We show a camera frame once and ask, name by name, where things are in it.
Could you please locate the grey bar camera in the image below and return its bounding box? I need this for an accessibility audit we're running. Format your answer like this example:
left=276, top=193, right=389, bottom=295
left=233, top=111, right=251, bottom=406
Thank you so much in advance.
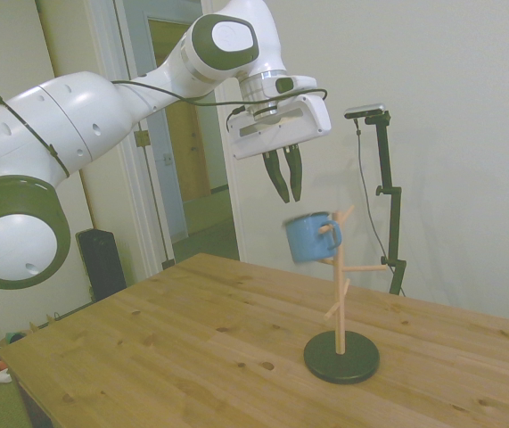
left=344, top=103, right=389, bottom=120

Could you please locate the black strap around arm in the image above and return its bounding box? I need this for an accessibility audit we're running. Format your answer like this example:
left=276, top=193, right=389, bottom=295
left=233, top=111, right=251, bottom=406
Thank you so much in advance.
left=0, top=90, right=71, bottom=178

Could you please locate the grey camera cable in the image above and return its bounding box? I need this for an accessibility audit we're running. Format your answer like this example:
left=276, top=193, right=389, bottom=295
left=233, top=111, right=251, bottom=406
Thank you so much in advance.
left=355, top=119, right=391, bottom=264

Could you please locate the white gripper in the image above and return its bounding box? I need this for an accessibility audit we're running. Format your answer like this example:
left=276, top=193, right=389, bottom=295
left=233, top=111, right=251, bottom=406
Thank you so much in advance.
left=228, top=94, right=332, bottom=205

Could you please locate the blue enamel mug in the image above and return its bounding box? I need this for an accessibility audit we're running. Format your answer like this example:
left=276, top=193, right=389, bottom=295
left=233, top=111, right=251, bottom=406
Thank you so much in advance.
left=283, top=211, right=343, bottom=264

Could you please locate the black jointed camera stand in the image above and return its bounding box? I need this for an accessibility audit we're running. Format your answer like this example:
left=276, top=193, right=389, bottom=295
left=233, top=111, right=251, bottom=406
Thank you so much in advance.
left=355, top=111, right=407, bottom=296

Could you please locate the wooden mug tree black base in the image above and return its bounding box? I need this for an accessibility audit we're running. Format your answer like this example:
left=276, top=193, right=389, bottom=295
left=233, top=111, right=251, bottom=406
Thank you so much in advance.
left=303, top=203, right=389, bottom=385

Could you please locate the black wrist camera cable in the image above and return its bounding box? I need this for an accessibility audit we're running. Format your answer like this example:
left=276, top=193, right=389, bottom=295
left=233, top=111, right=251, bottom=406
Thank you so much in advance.
left=111, top=79, right=329, bottom=135

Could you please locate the wooden door with handle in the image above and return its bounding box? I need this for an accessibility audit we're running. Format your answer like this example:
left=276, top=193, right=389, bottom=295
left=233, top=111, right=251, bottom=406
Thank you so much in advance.
left=149, top=20, right=231, bottom=202

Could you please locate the grey-blue open door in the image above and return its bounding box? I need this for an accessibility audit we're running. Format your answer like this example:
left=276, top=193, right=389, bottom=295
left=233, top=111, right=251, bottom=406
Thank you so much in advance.
left=118, top=0, right=191, bottom=268

